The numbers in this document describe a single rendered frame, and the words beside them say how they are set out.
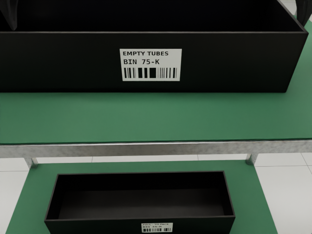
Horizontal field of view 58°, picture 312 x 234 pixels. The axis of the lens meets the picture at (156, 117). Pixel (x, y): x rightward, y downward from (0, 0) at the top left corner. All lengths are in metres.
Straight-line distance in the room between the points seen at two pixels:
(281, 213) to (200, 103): 1.13
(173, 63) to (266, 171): 1.28
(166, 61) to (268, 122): 0.19
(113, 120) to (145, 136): 0.06
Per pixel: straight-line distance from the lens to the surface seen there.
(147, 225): 0.93
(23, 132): 0.47
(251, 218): 1.07
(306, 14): 0.55
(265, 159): 1.73
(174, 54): 0.45
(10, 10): 0.58
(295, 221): 1.55
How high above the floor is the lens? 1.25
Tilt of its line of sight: 42 degrees down
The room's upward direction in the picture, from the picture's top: straight up
